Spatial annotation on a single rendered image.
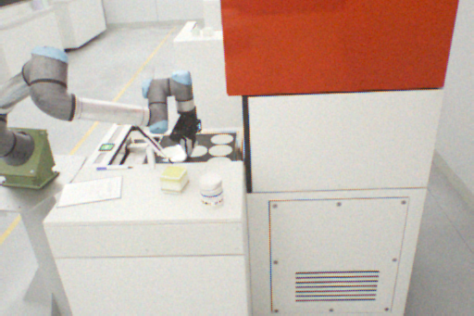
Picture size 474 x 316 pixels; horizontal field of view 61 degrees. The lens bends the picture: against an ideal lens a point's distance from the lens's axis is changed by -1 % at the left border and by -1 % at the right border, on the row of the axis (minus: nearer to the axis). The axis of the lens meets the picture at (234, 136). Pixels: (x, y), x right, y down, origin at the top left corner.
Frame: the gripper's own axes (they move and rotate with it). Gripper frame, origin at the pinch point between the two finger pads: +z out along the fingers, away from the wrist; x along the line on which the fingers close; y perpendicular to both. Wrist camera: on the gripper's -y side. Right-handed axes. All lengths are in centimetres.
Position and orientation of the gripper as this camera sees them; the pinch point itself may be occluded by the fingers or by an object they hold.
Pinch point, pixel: (187, 154)
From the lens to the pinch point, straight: 172.4
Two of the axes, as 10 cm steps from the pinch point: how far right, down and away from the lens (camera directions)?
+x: -8.8, -1.6, 4.4
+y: 4.6, -4.1, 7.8
